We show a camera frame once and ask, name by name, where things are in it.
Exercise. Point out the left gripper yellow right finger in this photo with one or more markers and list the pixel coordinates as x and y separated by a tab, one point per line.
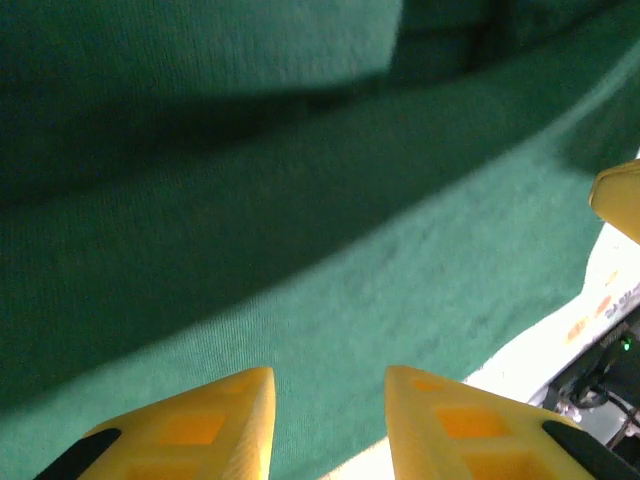
460	435

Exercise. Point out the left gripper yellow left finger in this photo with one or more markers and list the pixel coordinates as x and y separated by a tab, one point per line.
200	440

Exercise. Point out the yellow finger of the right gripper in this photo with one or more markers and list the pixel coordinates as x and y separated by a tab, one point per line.
620	197

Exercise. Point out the dark green t-shirt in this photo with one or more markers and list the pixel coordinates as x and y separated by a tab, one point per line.
250	225

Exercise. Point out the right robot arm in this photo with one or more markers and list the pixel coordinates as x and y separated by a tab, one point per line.
615	370

